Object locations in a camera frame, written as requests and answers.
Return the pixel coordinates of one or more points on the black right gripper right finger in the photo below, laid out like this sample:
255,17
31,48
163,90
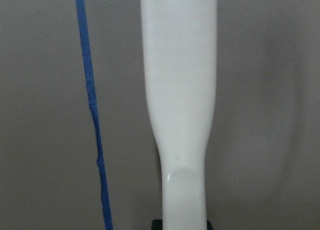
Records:
209,225

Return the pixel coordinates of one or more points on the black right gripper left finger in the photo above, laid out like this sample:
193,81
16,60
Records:
157,224

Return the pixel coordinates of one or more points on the white handled black brush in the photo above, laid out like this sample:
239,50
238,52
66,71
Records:
180,66

